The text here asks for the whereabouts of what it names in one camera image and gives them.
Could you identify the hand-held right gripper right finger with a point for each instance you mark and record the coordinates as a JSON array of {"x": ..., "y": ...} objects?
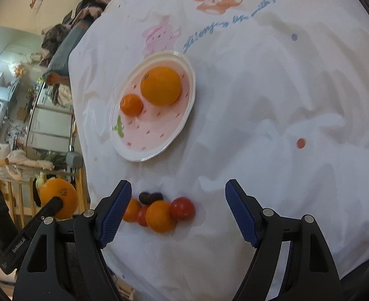
[{"x": 239, "y": 213}]

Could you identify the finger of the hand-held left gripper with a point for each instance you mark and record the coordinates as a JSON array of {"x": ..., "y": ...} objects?
[{"x": 30, "y": 235}]

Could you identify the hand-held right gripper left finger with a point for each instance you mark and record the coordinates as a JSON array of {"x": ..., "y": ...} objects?
[{"x": 117, "y": 216}]

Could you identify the small red cherry tomato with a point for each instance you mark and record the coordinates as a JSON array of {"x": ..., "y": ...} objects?
[{"x": 142, "y": 215}]

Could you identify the medium orange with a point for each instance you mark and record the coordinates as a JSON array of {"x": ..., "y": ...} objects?
[{"x": 60, "y": 192}]

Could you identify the pink strawberry-shaped plate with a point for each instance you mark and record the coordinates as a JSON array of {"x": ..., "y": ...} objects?
[{"x": 153, "y": 131}]

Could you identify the wooden railing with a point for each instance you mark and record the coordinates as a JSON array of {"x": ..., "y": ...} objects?
[{"x": 12, "y": 194}]

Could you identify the yellow-green cloth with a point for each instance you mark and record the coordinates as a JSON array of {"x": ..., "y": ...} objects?
[{"x": 38, "y": 183}]

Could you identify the grey box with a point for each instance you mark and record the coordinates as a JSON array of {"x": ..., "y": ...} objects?
[{"x": 74, "y": 160}]

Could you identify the metal pot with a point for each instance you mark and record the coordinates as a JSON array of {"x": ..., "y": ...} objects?
[{"x": 20, "y": 139}]

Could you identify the kitchen cabinet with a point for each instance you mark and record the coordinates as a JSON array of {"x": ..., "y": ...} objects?
[{"x": 51, "y": 128}]

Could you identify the small tangerine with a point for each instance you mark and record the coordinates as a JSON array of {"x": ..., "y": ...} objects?
[{"x": 131, "y": 104}]

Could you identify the white printed blanket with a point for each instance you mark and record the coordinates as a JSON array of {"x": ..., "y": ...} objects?
[{"x": 266, "y": 100}]

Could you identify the floral cloth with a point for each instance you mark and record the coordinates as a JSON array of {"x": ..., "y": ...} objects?
[{"x": 63, "y": 94}]

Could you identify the large orange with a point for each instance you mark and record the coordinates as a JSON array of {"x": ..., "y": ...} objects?
[{"x": 161, "y": 85}]

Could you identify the orange plastic bag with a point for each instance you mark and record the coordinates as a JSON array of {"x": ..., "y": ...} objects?
[{"x": 18, "y": 69}]

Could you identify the grey-blue cushion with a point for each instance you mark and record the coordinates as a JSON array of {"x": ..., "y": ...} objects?
[{"x": 65, "y": 56}]

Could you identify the pile of clothes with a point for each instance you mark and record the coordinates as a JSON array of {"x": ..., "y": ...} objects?
[{"x": 54, "y": 37}]

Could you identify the wall sticker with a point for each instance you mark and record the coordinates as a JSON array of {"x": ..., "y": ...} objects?
[{"x": 37, "y": 2}]

